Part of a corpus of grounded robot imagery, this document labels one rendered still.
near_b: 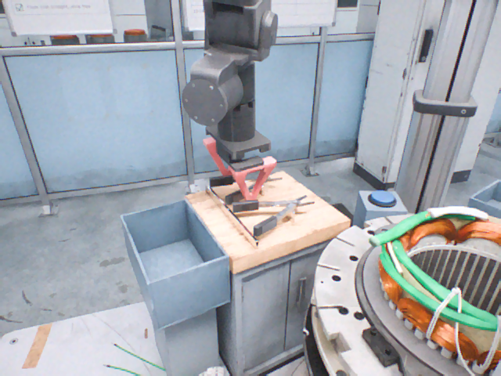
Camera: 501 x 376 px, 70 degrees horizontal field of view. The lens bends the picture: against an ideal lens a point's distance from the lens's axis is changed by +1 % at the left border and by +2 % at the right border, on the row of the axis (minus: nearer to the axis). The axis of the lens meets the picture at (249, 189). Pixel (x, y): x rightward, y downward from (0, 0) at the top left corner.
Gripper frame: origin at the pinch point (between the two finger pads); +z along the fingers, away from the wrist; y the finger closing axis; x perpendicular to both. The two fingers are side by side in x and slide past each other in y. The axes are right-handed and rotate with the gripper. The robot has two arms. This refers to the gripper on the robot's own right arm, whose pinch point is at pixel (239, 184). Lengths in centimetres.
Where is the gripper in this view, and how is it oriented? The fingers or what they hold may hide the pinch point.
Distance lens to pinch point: 59.0
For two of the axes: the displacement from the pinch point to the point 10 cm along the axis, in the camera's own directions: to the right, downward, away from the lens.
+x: 8.8, -2.7, 3.8
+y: 4.7, 4.7, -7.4
